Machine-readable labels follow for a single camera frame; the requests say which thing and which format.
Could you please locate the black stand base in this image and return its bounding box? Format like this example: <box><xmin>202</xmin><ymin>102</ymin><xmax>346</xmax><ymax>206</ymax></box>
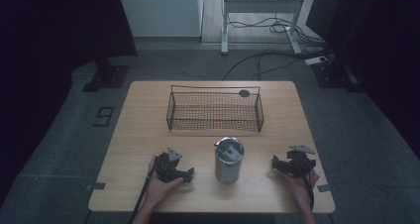
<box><xmin>311</xmin><ymin>59</ymin><xmax>365</xmax><ymax>93</ymax></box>
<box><xmin>81</xmin><ymin>56</ymin><xmax>130</xmax><ymax>93</ymax></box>

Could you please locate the black wire mesh basket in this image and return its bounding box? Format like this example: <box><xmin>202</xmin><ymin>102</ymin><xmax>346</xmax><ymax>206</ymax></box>
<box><xmin>165</xmin><ymin>84</ymin><xmax>265</xmax><ymax>133</ymax></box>

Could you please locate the black floor cable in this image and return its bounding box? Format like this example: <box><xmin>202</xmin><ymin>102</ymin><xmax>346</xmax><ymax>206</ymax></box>
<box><xmin>222</xmin><ymin>50</ymin><xmax>331</xmax><ymax>82</ymax></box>

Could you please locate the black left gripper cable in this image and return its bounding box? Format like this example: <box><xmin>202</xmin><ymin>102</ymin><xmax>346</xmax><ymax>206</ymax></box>
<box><xmin>128</xmin><ymin>164</ymin><xmax>158</xmax><ymax>224</ymax></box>

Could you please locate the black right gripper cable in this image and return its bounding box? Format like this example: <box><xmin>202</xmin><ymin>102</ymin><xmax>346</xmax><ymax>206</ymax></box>
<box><xmin>294</xmin><ymin>158</ymin><xmax>315</xmax><ymax>209</ymax></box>

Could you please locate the person's right hand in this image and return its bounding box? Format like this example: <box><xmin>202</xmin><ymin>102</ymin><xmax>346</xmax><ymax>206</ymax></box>
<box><xmin>282</xmin><ymin>168</ymin><xmax>321</xmax><ymax>203</ymax></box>

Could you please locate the white power strip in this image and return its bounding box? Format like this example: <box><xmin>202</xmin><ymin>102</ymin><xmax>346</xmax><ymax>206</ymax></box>
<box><xmin>303</xmin><ymin>56</ymin><xmax>330</xmax><ymax>66</ymax></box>

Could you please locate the white cabinet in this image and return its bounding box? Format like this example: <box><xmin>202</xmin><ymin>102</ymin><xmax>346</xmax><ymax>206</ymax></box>
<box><xmin>116</xmin><ymin>0</ymin><xmax>205</xmax><ymax>39</ymax></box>

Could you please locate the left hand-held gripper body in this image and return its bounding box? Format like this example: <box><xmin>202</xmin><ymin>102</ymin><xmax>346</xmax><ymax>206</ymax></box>
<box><xmin>154</xmin><ymin>147</ymin><xmax>188</xmax><ymax>183</ymax></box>

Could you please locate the tangle of black cables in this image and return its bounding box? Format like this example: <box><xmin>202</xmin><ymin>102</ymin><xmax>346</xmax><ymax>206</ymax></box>
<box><xmin>227</xmin><ymin>16</ymin><xmax>328</xmax><ymax>50</ymax></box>

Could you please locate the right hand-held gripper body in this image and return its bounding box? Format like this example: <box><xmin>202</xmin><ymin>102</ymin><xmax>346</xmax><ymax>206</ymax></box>
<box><xmin>282</xmin><ymin>144</ymin><xmax>317</xmax><ymax>178</ymax></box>

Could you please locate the person's left hand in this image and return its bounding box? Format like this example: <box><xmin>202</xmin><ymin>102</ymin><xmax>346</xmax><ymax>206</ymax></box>
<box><xmin>144</xmin><ymin>155</ymin><xmax>184</xmax><ymax>209</ymax></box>

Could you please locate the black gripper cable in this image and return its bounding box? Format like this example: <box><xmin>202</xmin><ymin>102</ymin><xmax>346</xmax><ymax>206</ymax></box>
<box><xmin>128</xmin><ymin>164</ymin><xmax>158</xmax><ymax>224</ymax></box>
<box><xmin>294</xmin><ymin>158</ymin><xmax>315</xmax><ymax>209</ymax></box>

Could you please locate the silver steel tumbler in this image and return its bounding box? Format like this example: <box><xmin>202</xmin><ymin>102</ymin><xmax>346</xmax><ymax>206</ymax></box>
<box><xmin>214</xmin><ymin>136</ymin><xmax>246</xmax><ymax>185</ymax></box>

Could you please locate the white desk frame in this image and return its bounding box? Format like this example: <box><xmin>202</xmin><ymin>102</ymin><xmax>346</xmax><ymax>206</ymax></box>
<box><xmin>220</xmin><ymin>0</ymin><xmax>312</xmax><ymax>56</ymax></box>

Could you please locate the dark curtain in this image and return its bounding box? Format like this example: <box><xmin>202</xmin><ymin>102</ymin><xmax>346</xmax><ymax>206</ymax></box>
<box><xmin>0</xmin><ymin>0</ymin><xmax>139</xmax><ymax>205</ymax></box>
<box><xmin>305</xmin><ymin>0</ymin><xmax>420</xmax><ymax>153</ymax></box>

